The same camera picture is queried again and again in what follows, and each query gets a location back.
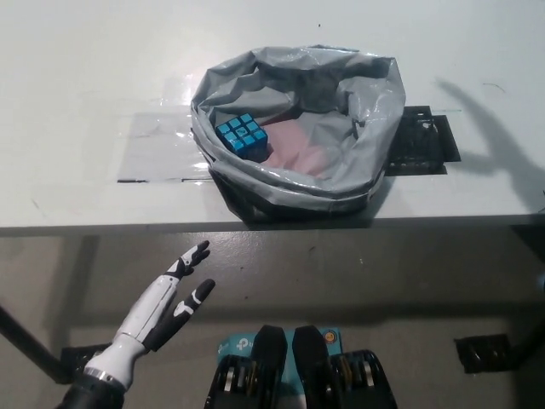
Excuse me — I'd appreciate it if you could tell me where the white and black left hand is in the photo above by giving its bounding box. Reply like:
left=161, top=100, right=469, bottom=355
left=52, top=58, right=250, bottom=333
left=83, top=240, right=216, bottom=391

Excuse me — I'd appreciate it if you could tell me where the grey plastic bag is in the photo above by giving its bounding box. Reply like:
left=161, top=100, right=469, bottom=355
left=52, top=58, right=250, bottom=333
left=186, top=43, right=405, bottom=225

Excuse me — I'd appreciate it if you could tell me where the blue Rubik's cube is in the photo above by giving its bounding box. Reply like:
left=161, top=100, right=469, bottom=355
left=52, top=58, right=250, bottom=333
left=214, top=112, right=269, bottom=163

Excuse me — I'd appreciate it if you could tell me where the teal TP-Link box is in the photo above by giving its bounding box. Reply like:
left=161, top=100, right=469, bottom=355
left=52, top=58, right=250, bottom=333
left=215, top=327, right=342, bottom=409

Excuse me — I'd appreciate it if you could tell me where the black table leg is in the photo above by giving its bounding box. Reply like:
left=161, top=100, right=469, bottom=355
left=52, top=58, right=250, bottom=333
left=0, top=297, right=69, bottom=384

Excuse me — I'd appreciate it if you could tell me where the black ribbed left body block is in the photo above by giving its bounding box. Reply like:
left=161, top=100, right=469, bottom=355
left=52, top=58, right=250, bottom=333
left=204, top=324, right=287, bottom=409

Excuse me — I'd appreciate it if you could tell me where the black ribbed body block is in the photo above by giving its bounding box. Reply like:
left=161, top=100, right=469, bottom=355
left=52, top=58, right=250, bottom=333
left=292, top=324, right=391, bottom=409
left=204, top=324, right=287, bottom=409

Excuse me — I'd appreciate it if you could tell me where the black ribbed right body block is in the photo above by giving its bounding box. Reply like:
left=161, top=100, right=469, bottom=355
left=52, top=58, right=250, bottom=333
left=292, top=324, right=391, bottom=409

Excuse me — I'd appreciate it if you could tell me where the clear plastic tape sheet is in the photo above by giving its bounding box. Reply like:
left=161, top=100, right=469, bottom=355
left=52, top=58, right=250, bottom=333
left=117, top=111, right=214, bottom=184

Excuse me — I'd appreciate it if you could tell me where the pink plastic sheet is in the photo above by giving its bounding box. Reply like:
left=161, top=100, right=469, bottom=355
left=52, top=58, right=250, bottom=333
left=259, top=118, right=337, bottom=176

